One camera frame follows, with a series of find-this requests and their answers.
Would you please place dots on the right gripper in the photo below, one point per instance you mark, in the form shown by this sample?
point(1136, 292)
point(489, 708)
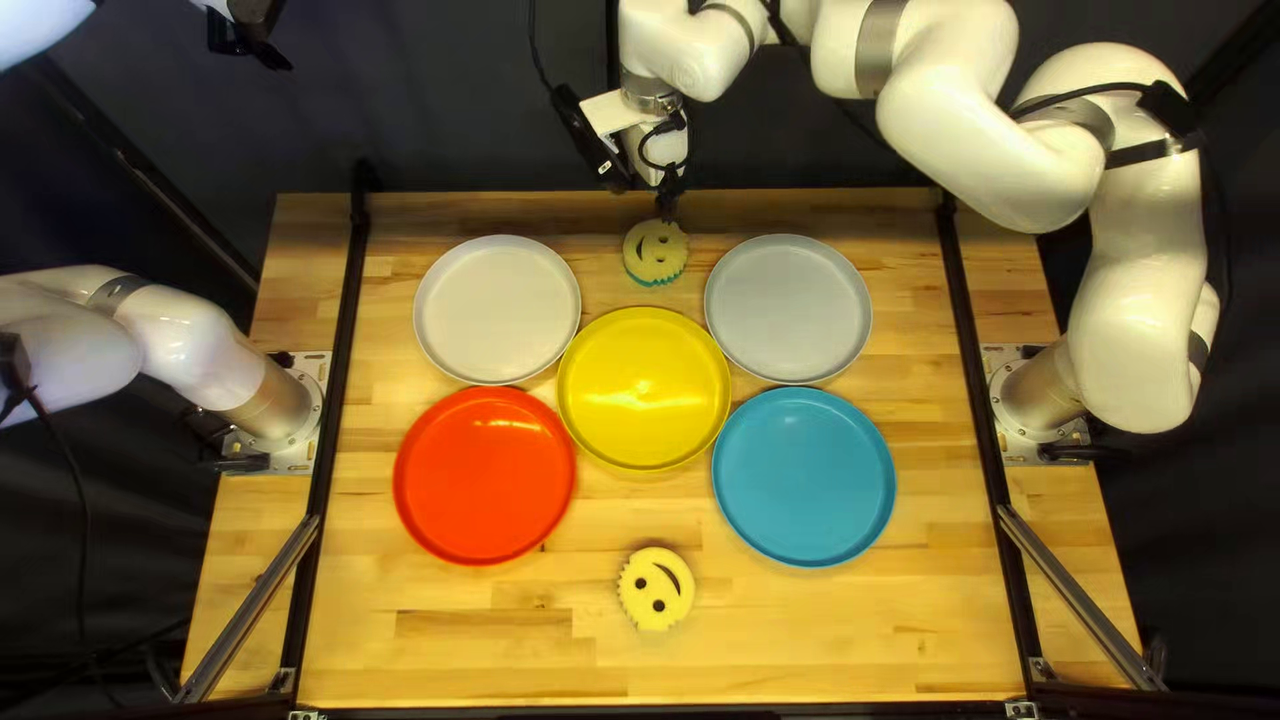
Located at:
point(660, 150)

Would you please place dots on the yellow smiling face sponge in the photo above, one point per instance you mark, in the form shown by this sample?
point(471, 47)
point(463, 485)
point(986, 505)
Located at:
point(655, 255)
point(655, 590)

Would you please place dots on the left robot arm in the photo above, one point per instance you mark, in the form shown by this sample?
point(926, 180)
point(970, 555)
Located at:
point(180, 350)

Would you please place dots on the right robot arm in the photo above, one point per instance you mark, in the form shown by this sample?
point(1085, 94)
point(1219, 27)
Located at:
point(950, 110)

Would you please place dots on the pale grey round plate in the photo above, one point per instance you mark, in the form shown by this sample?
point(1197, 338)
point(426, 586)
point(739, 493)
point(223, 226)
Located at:
point(497, 310)

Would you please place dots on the yellow round plate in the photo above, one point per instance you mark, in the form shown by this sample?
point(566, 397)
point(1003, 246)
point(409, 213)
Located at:
point(643, 390)

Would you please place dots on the teal round plate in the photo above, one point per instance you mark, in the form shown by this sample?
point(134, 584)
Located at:
point(804, 477)

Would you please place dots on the orange round plate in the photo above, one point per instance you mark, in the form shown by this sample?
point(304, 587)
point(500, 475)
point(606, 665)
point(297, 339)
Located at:
point(484, 476)

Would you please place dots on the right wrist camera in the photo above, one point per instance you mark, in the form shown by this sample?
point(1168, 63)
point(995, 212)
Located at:
point(590, 140)

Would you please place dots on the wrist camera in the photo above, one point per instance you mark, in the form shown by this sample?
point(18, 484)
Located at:
point(250, 40)
point(590, 140)

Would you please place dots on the black frame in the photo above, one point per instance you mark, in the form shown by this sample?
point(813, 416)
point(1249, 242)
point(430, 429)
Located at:
point(340, 330)

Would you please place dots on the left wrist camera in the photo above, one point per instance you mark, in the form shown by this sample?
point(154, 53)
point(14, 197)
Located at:
point(250, 40)

